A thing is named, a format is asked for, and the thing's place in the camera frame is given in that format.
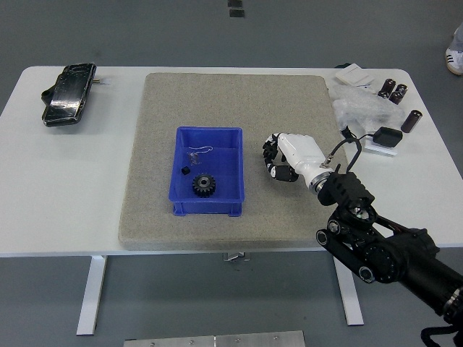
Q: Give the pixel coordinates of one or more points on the black power adapter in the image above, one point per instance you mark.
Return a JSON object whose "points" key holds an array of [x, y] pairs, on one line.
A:
{"points": [[387, 136]]}

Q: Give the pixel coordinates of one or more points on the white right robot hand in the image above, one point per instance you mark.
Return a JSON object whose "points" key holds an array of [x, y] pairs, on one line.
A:
{"points": [[302, 152]]}

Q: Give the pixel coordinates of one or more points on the large black gear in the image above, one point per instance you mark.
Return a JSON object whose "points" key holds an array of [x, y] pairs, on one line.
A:
{"points": [[203, 185]]}

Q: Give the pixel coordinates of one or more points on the clear bubble wrap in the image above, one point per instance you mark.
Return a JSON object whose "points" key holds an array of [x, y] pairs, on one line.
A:
{"points": [[361, 105]]}

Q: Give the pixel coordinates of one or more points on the dark cylindrical capacitor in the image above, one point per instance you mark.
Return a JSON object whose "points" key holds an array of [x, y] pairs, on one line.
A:
{"points": [[401, 89], [387, 86], [411, 121], [396, 98]]}

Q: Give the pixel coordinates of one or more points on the white table leg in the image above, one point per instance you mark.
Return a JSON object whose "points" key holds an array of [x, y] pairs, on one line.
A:
{"points": [[92, 292], [351, 300]]}

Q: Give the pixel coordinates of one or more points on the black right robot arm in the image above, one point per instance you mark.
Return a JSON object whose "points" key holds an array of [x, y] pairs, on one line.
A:
{"points": [[390, 253]]}

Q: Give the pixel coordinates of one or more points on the black wrapped device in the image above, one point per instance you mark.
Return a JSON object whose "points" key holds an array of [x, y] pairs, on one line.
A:
{"points": [[67, 95]]}

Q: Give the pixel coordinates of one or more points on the small black cube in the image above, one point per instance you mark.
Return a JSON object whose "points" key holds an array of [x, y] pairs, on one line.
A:
{"points": [[186, 170]]}

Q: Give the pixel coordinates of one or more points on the person's foot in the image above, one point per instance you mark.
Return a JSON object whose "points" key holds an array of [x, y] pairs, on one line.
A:
{"points": [[455, 56]]}

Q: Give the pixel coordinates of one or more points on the clear plastic bag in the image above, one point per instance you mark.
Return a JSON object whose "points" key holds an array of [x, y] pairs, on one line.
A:
{"points": [[193, 157]]}

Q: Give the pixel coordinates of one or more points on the dark green item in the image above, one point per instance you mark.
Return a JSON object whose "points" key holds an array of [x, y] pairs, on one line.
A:
{"points": [[340, 66]]}

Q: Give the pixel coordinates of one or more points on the metal table bracket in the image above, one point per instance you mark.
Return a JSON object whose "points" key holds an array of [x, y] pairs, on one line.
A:
{"points": [[237, 256]]}

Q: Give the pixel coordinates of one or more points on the white flat block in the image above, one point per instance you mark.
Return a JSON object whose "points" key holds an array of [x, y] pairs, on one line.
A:
{"points": [[378, 150]]}

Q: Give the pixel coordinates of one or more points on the blue plastic box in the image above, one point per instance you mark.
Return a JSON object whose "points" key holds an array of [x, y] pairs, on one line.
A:
{"points": [[217, 162]]}

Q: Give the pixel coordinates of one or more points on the grey-brown mat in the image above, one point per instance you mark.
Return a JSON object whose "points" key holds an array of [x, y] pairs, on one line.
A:
{"points": [[235, 101]]}

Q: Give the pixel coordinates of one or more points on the grey metal plate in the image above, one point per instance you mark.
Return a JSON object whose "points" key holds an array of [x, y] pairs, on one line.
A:
{"points": [[217, 339]]}

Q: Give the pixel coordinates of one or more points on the flat white box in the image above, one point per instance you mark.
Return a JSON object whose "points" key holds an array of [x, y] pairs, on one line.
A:
{"points": [[352, 74]]}

